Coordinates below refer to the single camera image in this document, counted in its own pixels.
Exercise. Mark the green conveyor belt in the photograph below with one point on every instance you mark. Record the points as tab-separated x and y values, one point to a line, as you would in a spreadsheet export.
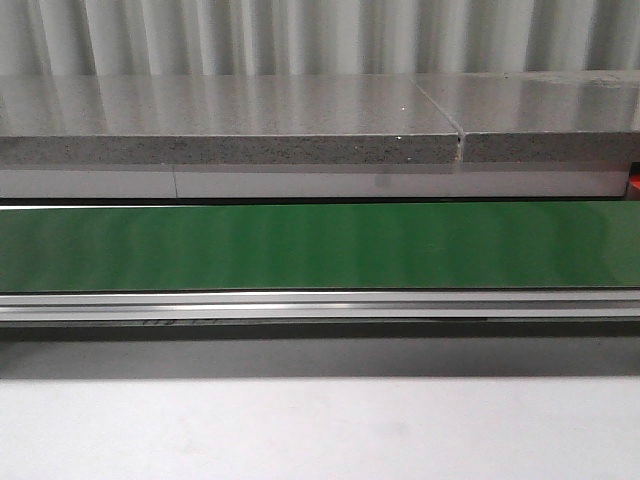
322	246

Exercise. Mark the grey speckled stone counter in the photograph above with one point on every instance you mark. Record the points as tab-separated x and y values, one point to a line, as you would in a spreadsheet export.
426	136

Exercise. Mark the orange object at right edge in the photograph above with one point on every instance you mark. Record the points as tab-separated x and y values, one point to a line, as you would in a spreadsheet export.
633	186

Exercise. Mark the grey pleated curtain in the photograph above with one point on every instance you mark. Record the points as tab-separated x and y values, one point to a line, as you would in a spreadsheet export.
313	37

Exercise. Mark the aluminium conveyor frame rail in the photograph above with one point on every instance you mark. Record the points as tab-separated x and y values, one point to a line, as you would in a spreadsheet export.
324	313

